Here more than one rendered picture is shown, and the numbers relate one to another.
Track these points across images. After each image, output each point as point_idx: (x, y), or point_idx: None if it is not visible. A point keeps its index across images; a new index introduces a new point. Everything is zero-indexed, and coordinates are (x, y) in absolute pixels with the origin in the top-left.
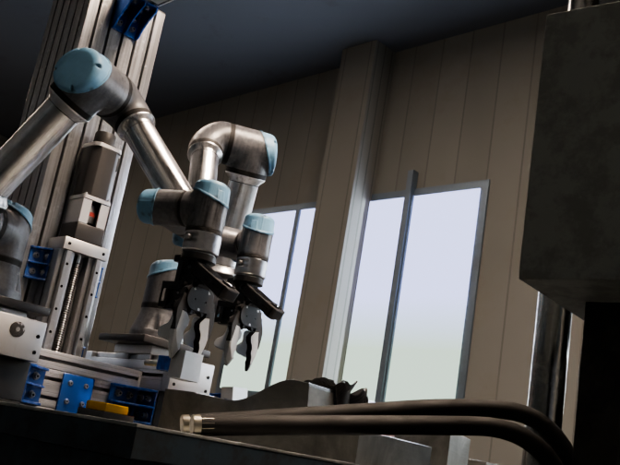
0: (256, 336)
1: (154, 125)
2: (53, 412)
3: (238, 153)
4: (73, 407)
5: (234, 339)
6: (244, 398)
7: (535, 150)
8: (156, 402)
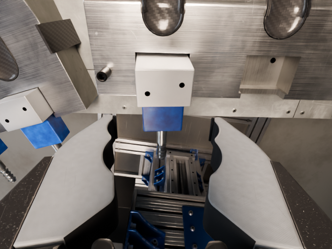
0: (45, 212)
1: None
2: None
3: None
4: (202, 243)
5: (248, 164)
6: (148, 60)
7: None
8: (125, 235)
